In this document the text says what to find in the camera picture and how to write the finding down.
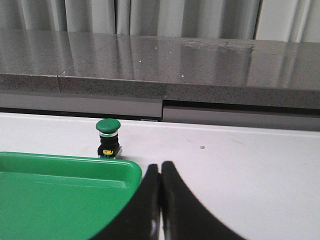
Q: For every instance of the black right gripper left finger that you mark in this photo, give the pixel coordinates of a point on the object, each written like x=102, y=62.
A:
x=140, y=218

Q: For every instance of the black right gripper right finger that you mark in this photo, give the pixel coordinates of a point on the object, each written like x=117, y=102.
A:
x=183, y=215

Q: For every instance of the green mushroom push button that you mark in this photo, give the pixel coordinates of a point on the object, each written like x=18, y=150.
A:
x=109, y=142

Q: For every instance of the green plastic tray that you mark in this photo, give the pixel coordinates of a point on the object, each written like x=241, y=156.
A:
x=54, y=197

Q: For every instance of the grey granite counter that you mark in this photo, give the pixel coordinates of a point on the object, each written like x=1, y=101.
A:
x=230, y=82

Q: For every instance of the grey pleated curtain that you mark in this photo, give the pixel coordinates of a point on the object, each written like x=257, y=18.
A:
x=278, y=20

